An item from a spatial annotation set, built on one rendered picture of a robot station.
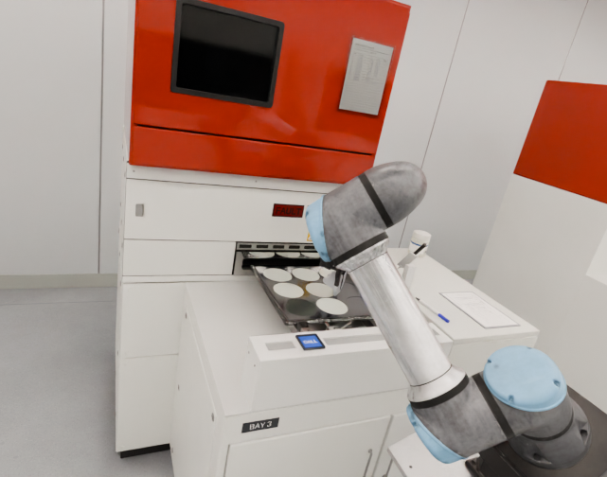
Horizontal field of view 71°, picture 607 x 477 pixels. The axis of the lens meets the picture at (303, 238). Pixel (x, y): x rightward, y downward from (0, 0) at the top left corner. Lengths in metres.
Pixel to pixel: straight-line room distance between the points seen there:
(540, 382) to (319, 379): 0.48
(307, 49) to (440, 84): 2.35
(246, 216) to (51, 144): 1.67
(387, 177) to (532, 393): 0.42
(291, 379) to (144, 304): 0.70
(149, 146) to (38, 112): 1.61
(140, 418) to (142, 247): 0.72
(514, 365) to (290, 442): 0.59
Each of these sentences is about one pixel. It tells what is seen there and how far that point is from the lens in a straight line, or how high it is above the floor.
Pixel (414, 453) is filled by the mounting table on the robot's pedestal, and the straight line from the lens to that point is 1.07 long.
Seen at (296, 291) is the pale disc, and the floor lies 0.90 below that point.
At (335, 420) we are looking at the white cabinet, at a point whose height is 0.75.
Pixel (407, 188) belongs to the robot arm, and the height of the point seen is 1.39.
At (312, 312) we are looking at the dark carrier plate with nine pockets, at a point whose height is 0.90.
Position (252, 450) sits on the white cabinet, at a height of 0.70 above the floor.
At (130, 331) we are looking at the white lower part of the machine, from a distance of 1.60.
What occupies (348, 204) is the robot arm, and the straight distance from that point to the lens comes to 0.77.
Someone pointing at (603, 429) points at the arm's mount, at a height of 1.04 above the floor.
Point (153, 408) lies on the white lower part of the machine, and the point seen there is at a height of 0.28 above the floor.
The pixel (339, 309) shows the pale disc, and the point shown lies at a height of 0.90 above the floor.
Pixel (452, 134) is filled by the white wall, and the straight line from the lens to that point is 3.80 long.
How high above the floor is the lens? 1.53
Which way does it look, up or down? 20 degrees down
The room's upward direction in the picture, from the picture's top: 11 degrees clockwise
